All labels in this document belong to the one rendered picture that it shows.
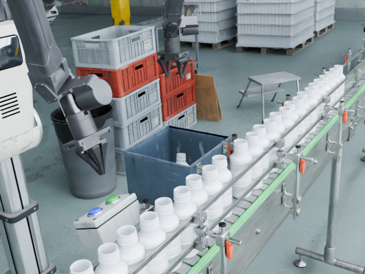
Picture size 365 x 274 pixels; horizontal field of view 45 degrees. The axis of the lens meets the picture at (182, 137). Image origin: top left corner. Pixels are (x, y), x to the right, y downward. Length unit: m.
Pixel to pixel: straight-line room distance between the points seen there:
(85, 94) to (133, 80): 2.57
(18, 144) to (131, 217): 0.46
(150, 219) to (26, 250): 0.69
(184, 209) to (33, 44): 0.46
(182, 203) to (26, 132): 0.58
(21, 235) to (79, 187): 1.89
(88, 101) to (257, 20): 6.81
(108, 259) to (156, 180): 0.90
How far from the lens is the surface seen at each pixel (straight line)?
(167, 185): 1.66
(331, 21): 9.96
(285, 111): 1.44
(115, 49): 3.31
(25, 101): 1.35
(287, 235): 2.88
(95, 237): 1.01
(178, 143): 1.95
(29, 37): 0.93
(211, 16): 8.19
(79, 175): 3.30
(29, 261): 1.56
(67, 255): 2.87
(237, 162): 1.20
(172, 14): 1.50
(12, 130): 1.34
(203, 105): 4.65
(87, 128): 1.02
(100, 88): 0.97
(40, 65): 0.96
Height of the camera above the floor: 1.64
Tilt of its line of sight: 22 degrees down
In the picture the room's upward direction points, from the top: 4 degrees counter-clockwise
